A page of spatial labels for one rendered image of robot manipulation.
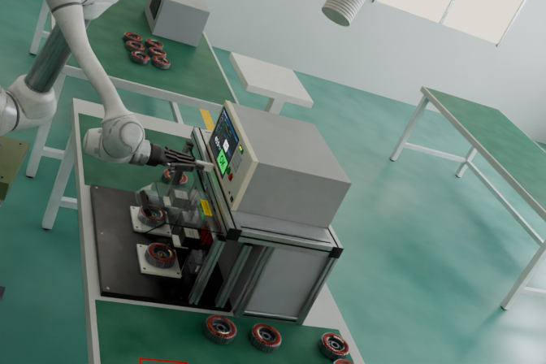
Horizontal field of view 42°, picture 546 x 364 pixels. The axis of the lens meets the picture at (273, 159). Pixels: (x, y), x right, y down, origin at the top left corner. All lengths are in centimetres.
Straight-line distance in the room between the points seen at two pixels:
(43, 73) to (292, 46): 518
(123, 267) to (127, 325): 26
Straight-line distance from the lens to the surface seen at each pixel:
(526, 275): 525
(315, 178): 247
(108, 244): 267
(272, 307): 266
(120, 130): 218
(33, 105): 285
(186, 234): 260
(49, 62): 276
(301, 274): 259
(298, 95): 345
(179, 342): 243
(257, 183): 241
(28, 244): 385
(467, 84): 886
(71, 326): 347
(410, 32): 819
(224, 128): 266
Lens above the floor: 232
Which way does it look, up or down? 24 degrees down
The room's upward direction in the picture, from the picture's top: 25 degrees clockwise
